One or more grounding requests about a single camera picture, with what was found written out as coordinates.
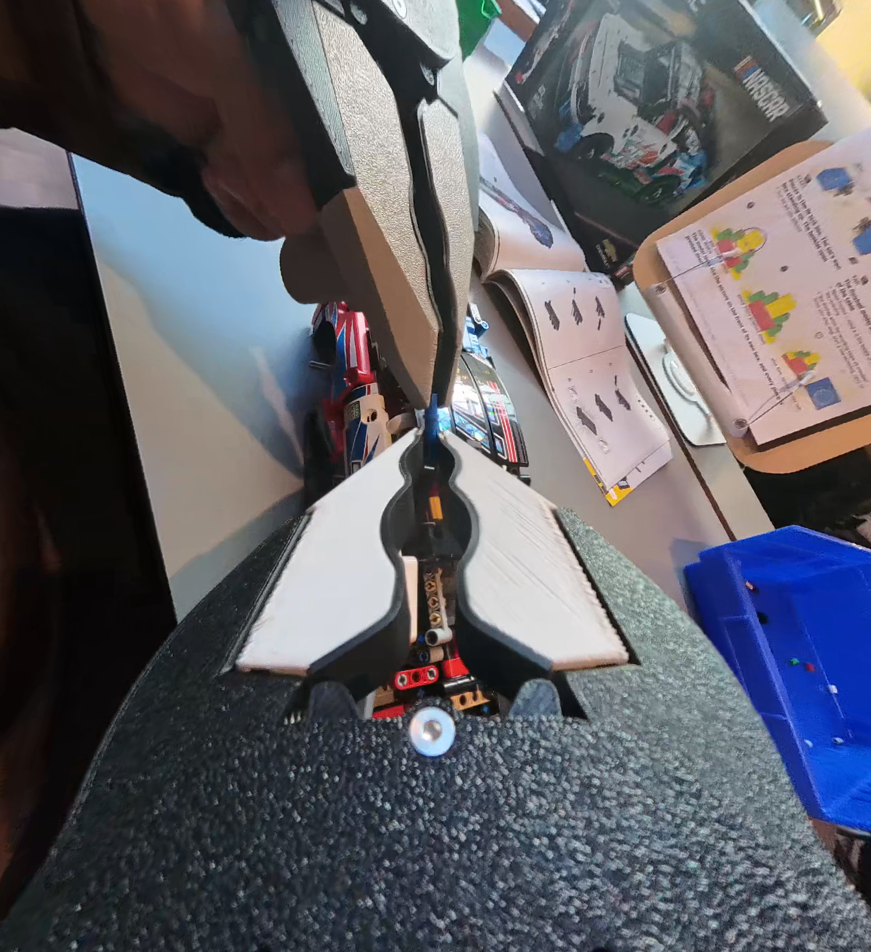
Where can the open instruction booklet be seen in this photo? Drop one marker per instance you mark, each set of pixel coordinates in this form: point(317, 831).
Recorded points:
point(591, 357)

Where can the green plastic bin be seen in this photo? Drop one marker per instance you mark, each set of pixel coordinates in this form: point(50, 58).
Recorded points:
point(476, 26)

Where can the wooden clipboard with instruction sheet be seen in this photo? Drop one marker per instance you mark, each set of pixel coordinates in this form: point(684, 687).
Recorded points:
point(799, 312)

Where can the person's left hand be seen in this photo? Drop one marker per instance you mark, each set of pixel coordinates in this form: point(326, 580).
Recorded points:
point(264, 186)

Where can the silver stand base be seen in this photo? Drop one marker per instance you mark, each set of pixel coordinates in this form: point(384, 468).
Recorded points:
point(673, 372)

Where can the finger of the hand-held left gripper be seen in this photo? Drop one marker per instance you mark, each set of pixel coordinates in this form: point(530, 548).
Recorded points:
point(454, 223)
point(383, 186)

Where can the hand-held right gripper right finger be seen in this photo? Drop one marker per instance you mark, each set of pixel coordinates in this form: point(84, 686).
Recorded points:
point(539, 587)

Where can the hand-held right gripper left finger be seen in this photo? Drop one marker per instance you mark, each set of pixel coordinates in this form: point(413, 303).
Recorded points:
point(331, 587)

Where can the blue plastic bin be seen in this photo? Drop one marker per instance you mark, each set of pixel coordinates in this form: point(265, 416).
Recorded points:
point(814, 669)

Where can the toy brick race car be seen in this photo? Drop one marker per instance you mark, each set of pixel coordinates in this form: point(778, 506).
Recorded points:
point(353, 387)

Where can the blue connector pin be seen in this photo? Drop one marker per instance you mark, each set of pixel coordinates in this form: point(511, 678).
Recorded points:
point(431, 431)

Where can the race car set box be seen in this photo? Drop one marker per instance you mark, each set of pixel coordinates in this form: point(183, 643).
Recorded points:
point(643, 111)

